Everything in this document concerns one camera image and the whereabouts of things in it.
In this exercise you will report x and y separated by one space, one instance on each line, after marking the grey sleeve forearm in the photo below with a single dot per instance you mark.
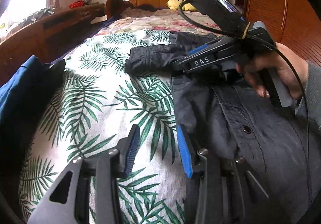
310 77

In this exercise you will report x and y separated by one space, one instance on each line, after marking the folded blue garment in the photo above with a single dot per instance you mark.
24 98

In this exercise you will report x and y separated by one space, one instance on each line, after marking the wooden louvered wardrobe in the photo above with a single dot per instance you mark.
293 23

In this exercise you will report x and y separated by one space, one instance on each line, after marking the red bowl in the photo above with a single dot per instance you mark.
76 4

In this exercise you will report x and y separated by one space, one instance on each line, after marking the wooden chair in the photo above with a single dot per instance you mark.
114 7

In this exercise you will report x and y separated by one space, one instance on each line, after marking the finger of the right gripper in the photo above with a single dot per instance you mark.
195 50

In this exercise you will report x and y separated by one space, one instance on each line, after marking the floral quilt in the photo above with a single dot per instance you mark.
136 19

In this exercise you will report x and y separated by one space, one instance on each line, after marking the palm leaf bedspread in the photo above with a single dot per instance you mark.
96 107

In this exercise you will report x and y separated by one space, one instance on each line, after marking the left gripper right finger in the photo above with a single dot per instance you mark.
220 190

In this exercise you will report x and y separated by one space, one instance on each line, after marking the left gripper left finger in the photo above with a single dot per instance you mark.
67 200

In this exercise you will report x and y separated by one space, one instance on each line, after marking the long wooden desk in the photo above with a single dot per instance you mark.
49 38

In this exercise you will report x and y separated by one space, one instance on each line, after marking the black jacket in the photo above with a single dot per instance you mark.
258 112

